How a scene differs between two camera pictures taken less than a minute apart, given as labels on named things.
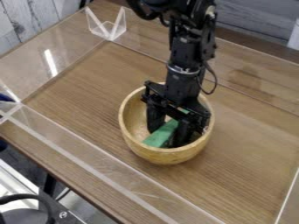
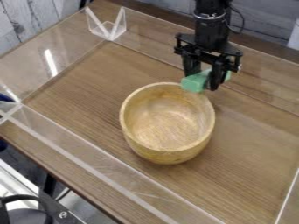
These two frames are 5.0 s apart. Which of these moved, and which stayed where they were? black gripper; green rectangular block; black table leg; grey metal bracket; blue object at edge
Moved: black gripper; green rectangular block
Stayed: blue object at edge; grey metal bracket; black table leg
